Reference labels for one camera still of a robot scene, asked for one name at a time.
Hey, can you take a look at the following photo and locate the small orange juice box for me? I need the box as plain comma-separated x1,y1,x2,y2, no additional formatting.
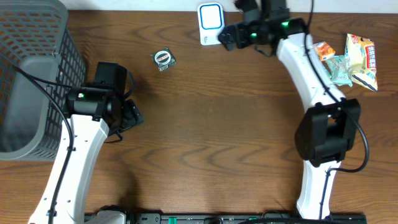
313,41,336,62

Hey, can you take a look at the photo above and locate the dark green round-label packet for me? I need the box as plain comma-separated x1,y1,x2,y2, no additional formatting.
151,47,177,72

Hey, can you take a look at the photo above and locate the teal candy wrapper packet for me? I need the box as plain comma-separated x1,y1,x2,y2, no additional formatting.
325,55,353,87

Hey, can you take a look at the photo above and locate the large white snack bag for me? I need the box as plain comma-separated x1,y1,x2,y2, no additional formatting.
345,34,378,92

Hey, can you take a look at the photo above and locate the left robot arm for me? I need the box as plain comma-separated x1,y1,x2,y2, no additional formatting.
29,81,134,223

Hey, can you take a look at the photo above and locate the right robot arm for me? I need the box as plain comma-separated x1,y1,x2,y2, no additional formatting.
218,18,363,221

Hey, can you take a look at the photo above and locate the white barcode scanner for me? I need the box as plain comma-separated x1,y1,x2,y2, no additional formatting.
197,2,224,45

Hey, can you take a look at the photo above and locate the grey plastic mesh basket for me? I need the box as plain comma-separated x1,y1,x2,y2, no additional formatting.
1,0,86,161

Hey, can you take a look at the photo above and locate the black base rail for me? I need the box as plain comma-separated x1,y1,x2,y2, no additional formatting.
84,212,368,224

